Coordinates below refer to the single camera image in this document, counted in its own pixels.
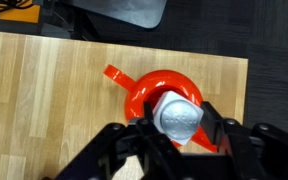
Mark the silver white small cup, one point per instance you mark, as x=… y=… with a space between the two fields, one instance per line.
x=179 y=121

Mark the black equipment frame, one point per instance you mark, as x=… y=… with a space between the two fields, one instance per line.
x=60 y=20

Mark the orange plastic kettle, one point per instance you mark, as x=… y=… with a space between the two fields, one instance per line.
x=140 y=90

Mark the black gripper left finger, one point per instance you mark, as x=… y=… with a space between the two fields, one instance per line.
x=117 y=150

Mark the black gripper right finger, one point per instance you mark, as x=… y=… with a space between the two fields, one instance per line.
x=260 y=150

